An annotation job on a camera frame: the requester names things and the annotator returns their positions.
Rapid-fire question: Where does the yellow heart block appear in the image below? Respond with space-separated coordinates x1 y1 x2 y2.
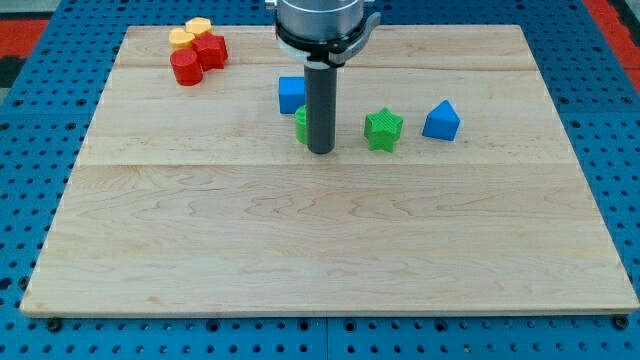
168 27 195 50

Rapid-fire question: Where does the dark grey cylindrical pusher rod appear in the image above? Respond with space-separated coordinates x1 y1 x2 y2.
304 66 337 154

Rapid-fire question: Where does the blue cube block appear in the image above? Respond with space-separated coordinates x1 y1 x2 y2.
278 76 305 114

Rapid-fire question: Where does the blue triangular prism block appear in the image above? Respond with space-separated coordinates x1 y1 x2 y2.
422 100 461 141

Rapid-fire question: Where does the yellow hexagon block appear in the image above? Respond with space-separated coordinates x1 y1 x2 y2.
185 17 213 38

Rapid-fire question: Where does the green star block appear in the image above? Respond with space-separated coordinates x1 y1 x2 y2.
364 108 404 152

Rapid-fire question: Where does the red cylinder block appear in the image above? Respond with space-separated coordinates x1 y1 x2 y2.
170 48 203 86

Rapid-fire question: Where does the light wooden board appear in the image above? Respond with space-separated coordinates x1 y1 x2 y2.
21 25 639 318

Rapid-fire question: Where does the green cylinder block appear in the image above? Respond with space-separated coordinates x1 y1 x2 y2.
294 105 308 144

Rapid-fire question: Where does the red star-shaped block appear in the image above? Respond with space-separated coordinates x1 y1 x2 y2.
192 33 228 71

